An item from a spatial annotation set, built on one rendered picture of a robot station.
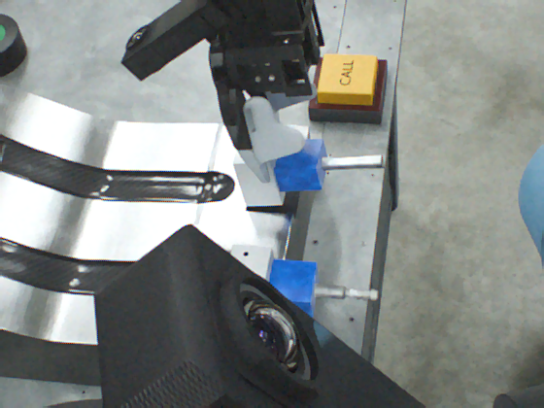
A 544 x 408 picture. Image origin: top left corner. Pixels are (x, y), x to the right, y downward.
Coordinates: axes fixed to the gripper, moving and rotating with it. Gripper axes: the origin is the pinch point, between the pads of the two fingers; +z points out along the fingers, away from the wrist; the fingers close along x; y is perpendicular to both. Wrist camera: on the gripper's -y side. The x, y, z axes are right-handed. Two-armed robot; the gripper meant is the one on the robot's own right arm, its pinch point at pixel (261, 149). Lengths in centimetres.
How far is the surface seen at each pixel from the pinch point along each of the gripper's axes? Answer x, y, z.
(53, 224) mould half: -6.1, -20.3, 2.9
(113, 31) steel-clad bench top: 30.5, -26.7, 6.1
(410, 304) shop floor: 55, -4, 87
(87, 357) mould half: -17.3, -15.2, 8.8
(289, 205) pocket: 0.6, 0.8, 7.8
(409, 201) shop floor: 79, -6, 84
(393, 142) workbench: 73, -5, 63
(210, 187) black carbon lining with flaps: 0.2, -6.4, 4.6
